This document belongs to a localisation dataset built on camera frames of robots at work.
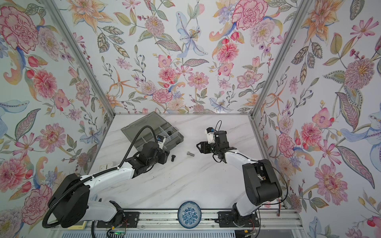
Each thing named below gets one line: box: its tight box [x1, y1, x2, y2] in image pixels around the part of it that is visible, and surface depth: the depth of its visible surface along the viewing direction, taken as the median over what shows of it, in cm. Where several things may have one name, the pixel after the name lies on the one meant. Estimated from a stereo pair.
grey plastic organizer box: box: [120, 111, 185, 151], surface depth 113 cm
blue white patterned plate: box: [177, 200, 202, 230], surface depth 76 cm
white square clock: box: [98, 161, 114, 172], surface depth 92 cm
